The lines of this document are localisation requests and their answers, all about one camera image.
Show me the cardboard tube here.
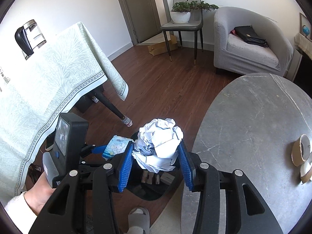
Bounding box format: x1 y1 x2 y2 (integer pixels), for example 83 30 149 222
300 162 312 184
292 134 311 167

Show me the potted plant white pot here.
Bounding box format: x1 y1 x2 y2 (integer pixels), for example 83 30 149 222
171 1 219 24

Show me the blue tissue packet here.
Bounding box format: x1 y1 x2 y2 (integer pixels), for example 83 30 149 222
101 135 134 161

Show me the black-legged dining table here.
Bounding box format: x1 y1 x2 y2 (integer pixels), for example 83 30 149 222
74 84 133 128

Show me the steel kettle black handle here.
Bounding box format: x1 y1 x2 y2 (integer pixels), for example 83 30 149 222
15 19 47 60

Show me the paper ball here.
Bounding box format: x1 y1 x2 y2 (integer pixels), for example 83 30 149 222
132 118 184 173

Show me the grey armchair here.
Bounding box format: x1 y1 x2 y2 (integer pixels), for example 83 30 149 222
214 6 294 77

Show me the black trash bin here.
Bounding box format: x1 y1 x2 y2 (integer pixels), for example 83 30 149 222
125 132 187 201

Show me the grey dining chair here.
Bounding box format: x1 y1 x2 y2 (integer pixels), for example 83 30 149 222
160 0 204 65

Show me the grey door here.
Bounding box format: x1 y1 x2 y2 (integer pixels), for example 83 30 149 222
112 0 171 46

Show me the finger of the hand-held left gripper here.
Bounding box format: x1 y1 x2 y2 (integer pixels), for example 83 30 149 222
78 157 117 170
82 144 108 157

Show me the picture frame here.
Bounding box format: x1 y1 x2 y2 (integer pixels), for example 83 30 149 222
299 12 312 33

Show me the flat cardboard box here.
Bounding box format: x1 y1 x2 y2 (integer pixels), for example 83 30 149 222
147 35 178 56

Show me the table with patterned cloth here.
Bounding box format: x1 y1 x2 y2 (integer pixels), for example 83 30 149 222
0 21 129 200

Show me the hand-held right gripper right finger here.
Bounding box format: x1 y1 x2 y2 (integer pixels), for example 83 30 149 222
179 141 284 234

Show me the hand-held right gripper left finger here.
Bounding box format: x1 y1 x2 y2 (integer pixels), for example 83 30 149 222
29 143 134 234

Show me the grey slipper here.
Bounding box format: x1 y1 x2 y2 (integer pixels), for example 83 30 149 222
128 207 151 234

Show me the person's left hand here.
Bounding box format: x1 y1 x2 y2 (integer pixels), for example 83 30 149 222
24 174 60 216

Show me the black handbag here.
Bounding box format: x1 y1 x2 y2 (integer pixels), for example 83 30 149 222
234 26 269 48

